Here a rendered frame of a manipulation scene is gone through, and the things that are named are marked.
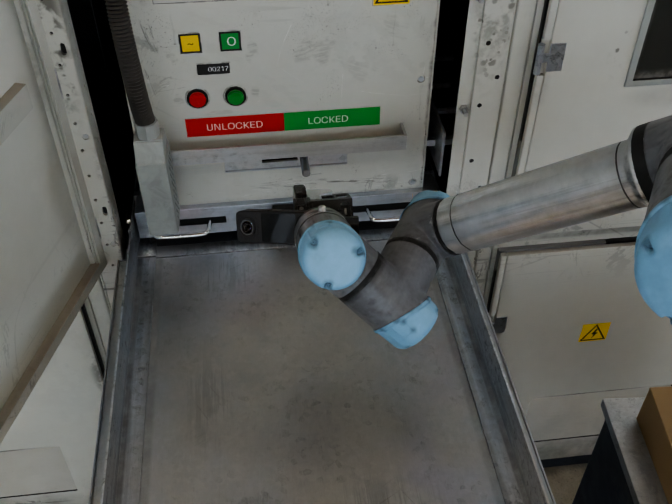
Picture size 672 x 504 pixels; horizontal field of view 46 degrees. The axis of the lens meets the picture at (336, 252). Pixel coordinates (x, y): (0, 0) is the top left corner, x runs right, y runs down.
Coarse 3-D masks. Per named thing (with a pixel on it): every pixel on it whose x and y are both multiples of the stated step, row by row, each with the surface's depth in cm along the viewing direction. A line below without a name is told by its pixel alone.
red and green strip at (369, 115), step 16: (304, 112) 130; (320, 112) 130; (336, 112) 131; (352, 112) 131; (368, 112) 131; (192, 128) 129; (208, 128) 130; (224, 128) 130; (240, 128) 130; (256, 128) 131; (272, 128) 131; (288, 128) 132; (304, 128) 132
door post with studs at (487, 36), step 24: (480, 0) 114; (504, 0) 116; (480, 24) 118; (504, 24) 118; (480, 48) 121; (504, 48) 121; (480, 72) 124; (480, 96) 127; (456, 120) 130; (480, 120) 130; (456, 144) 133; (480, 144) 133; (456, 168) 137; (480, 168) 137; (456, 192) 140
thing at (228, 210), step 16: (432, 176) 146; (368, 192) 142; (384, 192) 142; (400, 192) 142; (416, 192) 143; (192, 208) 139; (208, 208) 139; (224, 208) 140; (240, 208) 140; (256, 208) 141; (384, 208) 144; (400, 208) 145; (144, 224) 140; (192, 224) 142; (224, 224) 142
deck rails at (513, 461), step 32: (128, 256) 132; (128, 288) 129; (448, 288) 135; (128, 320) 127; (480, 320) 123; (128, 352) 124; (480, 352) 125; (128, 384) 120; (480, 384) 120; (128, 416) 116; (480, 416) 116; (512, 416) 110; (128, 448) 112; (512, 448) 112; (128, 480) 108; (512, 480) 108
